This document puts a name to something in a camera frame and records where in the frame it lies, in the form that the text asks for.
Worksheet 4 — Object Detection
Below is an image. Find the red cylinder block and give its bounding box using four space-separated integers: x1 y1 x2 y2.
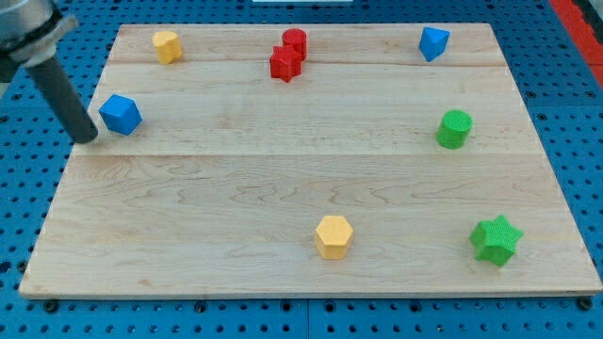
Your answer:
282 27 307 60

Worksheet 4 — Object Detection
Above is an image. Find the green cylinder block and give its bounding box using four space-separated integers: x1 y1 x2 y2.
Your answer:
435 109 473 150

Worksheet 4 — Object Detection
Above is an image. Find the blue cube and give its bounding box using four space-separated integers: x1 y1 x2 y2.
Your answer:
99 94 142 136

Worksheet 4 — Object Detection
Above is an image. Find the wooden board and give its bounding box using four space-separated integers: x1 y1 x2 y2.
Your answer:
20 24 602 299

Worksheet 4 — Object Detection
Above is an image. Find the green star block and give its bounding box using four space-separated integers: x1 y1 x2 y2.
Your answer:
469 215 524 267

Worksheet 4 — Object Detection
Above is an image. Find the yellow hexagon block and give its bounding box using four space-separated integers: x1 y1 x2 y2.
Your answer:
315 216 354 260

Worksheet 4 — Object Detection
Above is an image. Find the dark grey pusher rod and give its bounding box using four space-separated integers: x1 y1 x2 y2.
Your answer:
26 56 98 144

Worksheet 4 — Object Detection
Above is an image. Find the blue triangular prism block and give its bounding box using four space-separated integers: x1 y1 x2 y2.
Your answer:
419 26 450 62

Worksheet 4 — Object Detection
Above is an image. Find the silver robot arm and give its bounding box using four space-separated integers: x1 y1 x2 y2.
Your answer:
1 0 79 83

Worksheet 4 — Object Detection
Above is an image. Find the yellow heart block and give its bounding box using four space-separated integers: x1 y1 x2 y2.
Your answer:
152 31 183 65

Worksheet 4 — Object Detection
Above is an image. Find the red star block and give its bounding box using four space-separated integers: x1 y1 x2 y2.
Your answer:
269 45 302 83

